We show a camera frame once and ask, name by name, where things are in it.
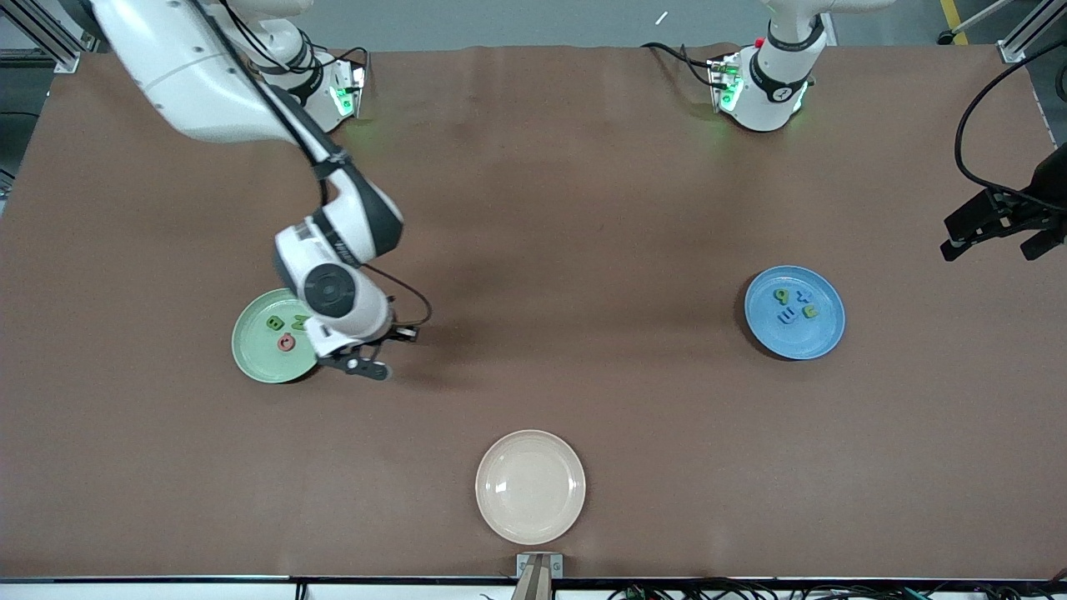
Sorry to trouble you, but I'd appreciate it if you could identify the green plate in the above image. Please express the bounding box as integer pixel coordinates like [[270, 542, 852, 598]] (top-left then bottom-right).
[[231, 287, 333, 385]]

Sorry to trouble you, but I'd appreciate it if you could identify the brown table mat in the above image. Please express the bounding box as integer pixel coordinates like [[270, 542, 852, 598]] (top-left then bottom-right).
[[0, 43, 1067, 580]]

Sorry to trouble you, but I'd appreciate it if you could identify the beige plate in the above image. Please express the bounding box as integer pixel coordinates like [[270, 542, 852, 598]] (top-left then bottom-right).
[[474, 429, 587, 547]]

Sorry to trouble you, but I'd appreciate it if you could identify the blue plate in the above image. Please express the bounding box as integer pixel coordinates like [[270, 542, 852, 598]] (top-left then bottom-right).
[[744, 265, 847, 362]]

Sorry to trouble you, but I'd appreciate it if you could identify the grey aluminium frame profile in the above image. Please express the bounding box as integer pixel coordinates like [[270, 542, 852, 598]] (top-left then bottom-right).
[[1003, 0, 1067, 64], [0, 0, 101, 74]]

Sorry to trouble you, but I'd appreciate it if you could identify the grey camera pole bracket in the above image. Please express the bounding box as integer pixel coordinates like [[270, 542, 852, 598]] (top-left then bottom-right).
[[510, 552, 564, 600]]

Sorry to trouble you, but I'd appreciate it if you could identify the black left base cable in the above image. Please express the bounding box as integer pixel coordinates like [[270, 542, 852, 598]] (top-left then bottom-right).
[[640, 42, 726, 88]]

